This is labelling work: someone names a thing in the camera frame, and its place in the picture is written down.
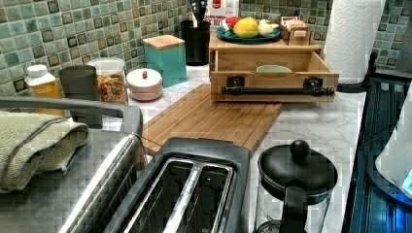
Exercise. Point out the wooden drawer with black handle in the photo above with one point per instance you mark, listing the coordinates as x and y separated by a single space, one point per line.
316 83

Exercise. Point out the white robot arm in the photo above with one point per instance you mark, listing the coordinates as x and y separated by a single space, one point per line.
394 163

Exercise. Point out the pale green bowl in drawer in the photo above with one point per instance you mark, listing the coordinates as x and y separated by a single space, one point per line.
273 69

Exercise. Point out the bamboo cutting board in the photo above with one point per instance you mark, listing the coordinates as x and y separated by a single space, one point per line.
196 116

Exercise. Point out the pink ceramic lidded pot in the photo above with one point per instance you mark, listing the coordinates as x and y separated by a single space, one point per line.
144 84

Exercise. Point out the black two slot toaster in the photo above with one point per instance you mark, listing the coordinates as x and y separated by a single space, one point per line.
189 186

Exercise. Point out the teal canister with wooden lid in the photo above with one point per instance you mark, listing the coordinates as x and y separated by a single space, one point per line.
167 55

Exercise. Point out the black utensil holder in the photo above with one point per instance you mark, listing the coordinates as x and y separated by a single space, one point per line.
196 42

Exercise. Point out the blue plate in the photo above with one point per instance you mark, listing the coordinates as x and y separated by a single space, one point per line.
230 36

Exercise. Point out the plush watermelon slice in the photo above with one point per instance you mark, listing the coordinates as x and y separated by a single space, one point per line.
229 23

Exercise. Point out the clear jar of cereal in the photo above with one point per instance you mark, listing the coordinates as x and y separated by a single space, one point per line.
110 79

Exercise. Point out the plush peeled banana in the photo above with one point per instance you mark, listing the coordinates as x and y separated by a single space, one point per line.
266 29

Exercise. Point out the white red cereal box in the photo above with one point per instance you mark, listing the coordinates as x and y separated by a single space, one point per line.
218 10

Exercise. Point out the black kitchen utensils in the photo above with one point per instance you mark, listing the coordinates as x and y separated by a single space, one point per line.
198 9

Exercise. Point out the glass coffee pot black lid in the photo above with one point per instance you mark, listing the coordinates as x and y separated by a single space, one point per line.
294 189

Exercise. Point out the wooden tea bag box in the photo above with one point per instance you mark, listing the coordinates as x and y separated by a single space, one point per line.
294 32

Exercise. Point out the dark grey cup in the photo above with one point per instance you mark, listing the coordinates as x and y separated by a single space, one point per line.
80 82

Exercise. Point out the silver toaster oven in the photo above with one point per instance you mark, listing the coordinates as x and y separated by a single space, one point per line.
84 198

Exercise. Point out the black paper towel holder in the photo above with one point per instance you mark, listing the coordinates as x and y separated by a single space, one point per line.
365 84

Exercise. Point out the white capped orange bottle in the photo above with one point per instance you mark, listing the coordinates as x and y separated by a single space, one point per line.
40 82

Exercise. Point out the white paper towel roll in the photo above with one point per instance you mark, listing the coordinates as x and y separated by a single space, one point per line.
353 25

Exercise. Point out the folded olive green towel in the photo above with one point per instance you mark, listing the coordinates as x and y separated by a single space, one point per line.
32 144

